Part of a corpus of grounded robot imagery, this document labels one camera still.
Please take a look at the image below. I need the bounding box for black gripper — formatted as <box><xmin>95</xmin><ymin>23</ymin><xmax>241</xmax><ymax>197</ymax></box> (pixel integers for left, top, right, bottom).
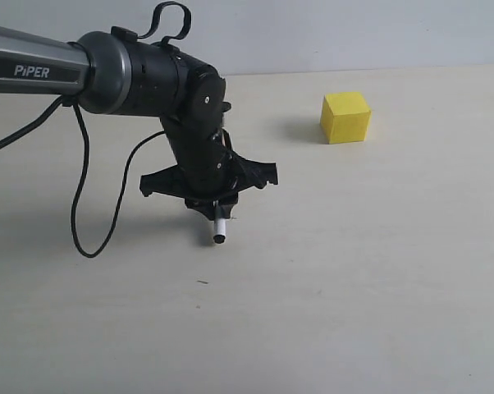
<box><xmin>140</xmin><ymin>154</ymin><xmax>278</xmax><ymax>220</ymax></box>

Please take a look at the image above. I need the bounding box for black and white whiteboard marker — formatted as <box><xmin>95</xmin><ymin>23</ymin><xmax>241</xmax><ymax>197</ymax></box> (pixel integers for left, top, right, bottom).
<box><xmin>213</xmin><ymin>202</ymin><xmax>226</xmax><ymax>245</ymax></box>

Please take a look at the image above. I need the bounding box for yellow foam cube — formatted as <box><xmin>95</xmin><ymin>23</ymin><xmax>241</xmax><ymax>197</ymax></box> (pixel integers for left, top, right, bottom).
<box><xmin>320</xmin><ymin>92</ymin><xmax>372</xmax><ymax>144</ymax></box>

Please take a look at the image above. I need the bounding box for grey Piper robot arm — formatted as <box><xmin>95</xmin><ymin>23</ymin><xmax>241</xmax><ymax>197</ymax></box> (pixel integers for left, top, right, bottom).
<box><xmin>0</xmin><ymin>27</ymin><xmax>278</xmax><ymax>218</ymax></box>

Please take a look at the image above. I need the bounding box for black cable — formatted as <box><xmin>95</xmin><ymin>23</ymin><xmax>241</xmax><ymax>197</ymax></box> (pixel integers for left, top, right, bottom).
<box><xmin>0</xmin><ymin>1</ymin><xmax>231</xmax><ymax>259</ymax></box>

